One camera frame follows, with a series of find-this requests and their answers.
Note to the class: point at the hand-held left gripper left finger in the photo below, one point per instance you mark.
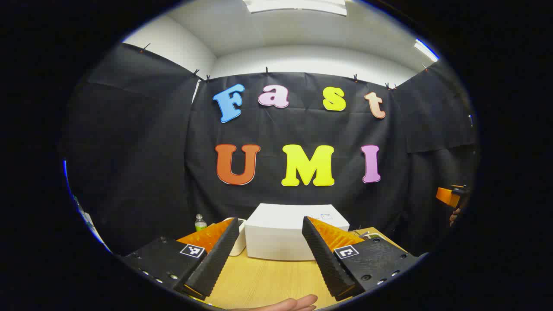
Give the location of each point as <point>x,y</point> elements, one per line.
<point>216,263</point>

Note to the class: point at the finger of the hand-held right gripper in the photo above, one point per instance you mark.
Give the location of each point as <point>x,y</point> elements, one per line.
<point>447,196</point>

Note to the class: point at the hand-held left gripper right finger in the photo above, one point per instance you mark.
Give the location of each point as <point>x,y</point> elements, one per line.
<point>324,259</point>

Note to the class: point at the white microwave oven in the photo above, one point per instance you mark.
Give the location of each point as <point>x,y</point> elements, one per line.
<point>281,233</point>

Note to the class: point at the white toaster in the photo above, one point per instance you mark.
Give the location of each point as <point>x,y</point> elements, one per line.
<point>240,242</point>

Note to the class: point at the green drink bottle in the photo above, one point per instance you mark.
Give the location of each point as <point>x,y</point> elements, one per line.
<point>200,223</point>

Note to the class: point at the small ceiling light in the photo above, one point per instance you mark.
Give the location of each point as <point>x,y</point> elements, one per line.
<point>426,50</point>

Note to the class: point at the large ceiling light panel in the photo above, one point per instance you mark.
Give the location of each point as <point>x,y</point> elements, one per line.
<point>298,6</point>

